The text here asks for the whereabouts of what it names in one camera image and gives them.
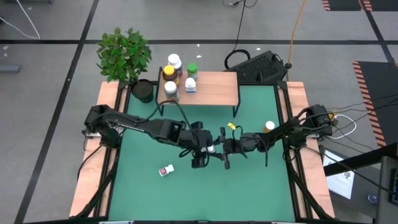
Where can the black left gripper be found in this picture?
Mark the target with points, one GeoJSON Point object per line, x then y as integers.
{"type": "Point", "coordinates": [196, 140]}

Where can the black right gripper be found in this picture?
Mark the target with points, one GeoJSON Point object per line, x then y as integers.
{"type": "Point", "coordinates": [237, 144]}

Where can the small white bottle red label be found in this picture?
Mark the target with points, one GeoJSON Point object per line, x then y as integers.
{"type": "Point", "coordinates": [167, 170]}

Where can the amber pill vial white cap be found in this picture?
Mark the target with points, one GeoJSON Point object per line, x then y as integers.
{"type": "Point", "coordinates": [269, 125]}

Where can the gummy jar white lid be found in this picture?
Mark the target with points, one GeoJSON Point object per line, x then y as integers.
{"type": "Point", "coordinates": [170, 88]}

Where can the caffeine bottle green lid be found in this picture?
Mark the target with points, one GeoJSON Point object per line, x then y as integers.
{"type": "Point", "coordinates": [192, 68]}

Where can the fish oil bottle yellow lid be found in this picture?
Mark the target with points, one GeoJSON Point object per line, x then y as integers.
{"type": "Point", "coordinates": [169, 71]}

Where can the white bottle purple label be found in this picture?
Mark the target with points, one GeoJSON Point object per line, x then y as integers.
{"type": "Point", "coordinates": [173, 59]}

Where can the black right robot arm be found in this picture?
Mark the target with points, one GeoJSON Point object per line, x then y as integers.
{"type": "Point", "coordinates": [298, 127]}

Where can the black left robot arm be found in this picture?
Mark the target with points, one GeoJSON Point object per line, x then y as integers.
{"type": "Point", "coordinates": [133, 121]}

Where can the wooden shelf with black legs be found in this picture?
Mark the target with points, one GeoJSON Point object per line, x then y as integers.
{"type": "Point", "coordinates": [214, 88]}

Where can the black plant pot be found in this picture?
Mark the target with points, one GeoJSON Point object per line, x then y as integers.
{"type": "Point", "coordinates": [142, 91]}

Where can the black computer tower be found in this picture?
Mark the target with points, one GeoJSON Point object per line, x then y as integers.
{"type": "Point", "coordinates": [258, 67]}

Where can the wooden table side board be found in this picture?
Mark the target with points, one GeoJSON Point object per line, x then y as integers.
{"type": "Point", "coordinates": [90, 186]}
{"type": "Point", "coordinates": [315, 180]}

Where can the green leafy artificial plant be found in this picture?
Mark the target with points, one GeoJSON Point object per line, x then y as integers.
{"type": "Point", "coordinates": [122, 56]}

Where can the white printed board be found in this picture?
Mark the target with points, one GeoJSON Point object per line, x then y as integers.
{"type": "Point", "coordinates": [340, 183]}

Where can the black desk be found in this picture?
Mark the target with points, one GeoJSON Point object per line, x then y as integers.
{"type": "Point", "coordinates": [357, 160]}

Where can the black hazard striped floor mat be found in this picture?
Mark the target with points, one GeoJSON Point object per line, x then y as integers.
{"type": "Point", "coordinates": [382, 93]}
{"type": "Point", "coordinates": [345, 4]}

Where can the grey cabinet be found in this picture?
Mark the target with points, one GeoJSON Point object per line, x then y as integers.
{"type": "Point", "coordinates": [385, 193]}

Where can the grey floor block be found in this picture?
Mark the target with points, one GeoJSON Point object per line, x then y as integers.
{"type": "Point", "coordinates": [9, 68]}

